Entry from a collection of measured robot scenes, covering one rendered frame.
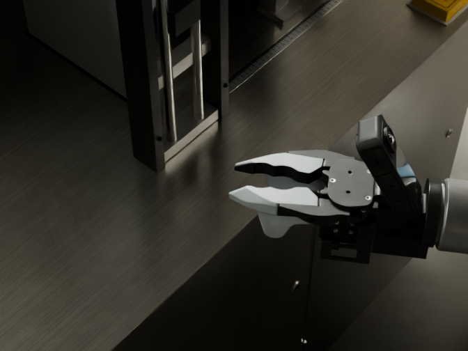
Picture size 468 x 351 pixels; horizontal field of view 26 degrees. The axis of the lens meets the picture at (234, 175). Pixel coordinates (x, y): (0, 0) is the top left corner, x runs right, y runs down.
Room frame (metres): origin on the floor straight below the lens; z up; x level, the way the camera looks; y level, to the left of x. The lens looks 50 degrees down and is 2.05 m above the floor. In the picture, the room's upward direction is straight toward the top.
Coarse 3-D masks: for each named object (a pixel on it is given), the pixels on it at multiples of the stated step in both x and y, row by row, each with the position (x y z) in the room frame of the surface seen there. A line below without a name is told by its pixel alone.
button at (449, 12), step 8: (416, 0) 1.32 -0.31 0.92; (424, 0) 1.31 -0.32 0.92; (432, 0) 1.31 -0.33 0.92; (440, 0) 1.31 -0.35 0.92; (448, 0) 1.31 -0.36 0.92; (456, 0) 1.31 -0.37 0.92; (464, 0) 1.32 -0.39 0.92; (424, 8) 1.31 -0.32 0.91; (432, 8) 1.30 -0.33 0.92; (440, 8) 1.29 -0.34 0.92; (448, 8) 1.29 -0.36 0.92; (456, 8) 1.30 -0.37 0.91; (440, 16) 1.29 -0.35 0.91; (448, 16) 1.29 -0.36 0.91
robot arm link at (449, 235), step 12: (444, 180) 0.66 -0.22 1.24; (456, 180) 0.65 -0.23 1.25; (444, 192) 0.64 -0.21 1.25; (456, 192) 0.63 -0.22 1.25; (444, 204) 0.62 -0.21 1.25; (456, 204) 0.62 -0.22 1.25; (444, 216) 0.61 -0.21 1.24; (456, 216) 0.61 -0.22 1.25; (444, 228) 0.60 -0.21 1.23; (456, 228) 0.60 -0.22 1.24; (444, 240) 0.60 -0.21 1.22; (456, 240) 0.60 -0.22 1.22; (456, 252) 0.60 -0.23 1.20
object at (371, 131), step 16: (368, 128) 0.65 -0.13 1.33; (384, 128) 0.66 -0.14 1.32; (368, 144) 0.64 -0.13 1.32; (384, 144) 0.64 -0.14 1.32; (368, 160) 0.63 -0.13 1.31; (384, 160) 0.63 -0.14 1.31; (400, 160) 0.65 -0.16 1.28; (384, 176) 0.63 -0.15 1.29; (400, 176) 0.63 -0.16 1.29; (384, 192) 0.62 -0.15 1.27; (400, 192) 0.62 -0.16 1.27; (416, 192) 0.64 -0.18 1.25; (400, 208) 0.62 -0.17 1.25; (416, 208) 0.62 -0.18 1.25
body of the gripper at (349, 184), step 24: (336, 168) 0.67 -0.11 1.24; (360, 168) 0.67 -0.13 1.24; (336, 192) 0.64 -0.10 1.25; (360, 192) 0.64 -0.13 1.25; (432, 192) 0.64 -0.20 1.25; (360, 216) 0.62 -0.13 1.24; (384, 216) 0.63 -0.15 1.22; (432, 216) 0.61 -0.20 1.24; (336, 240) 0.62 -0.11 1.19; (360, 240) 0.61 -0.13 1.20; (384, 240) 0.62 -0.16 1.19; (408, 240) 0.62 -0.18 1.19; (432, 240) 0.60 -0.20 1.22
